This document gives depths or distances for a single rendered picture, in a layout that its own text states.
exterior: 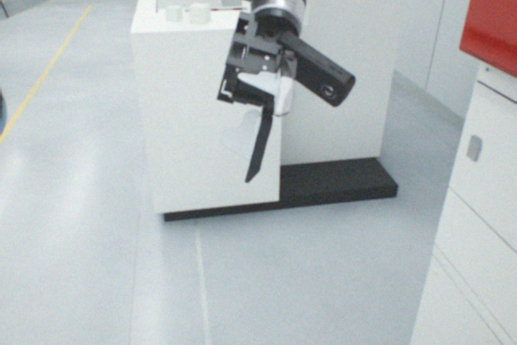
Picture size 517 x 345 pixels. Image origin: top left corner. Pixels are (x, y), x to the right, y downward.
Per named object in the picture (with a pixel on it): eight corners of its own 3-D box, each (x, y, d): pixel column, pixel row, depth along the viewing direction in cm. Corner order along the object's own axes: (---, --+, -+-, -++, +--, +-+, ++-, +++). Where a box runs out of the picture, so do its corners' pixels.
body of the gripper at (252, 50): (214, 105, 57) (233, 39, 63) (279, 123, 58) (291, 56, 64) (224, 65, 50) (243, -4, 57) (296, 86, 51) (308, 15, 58)
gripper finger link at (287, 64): (270, 103, 49) (268, 85, 57) (285, 107, 49) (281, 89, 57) (283, 61, 47) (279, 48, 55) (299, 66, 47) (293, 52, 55)
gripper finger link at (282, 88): (231, 103, 44) (235, 82, 52) (289, 119, 44) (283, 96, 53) (239, 73, 42) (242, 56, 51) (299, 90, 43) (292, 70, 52)
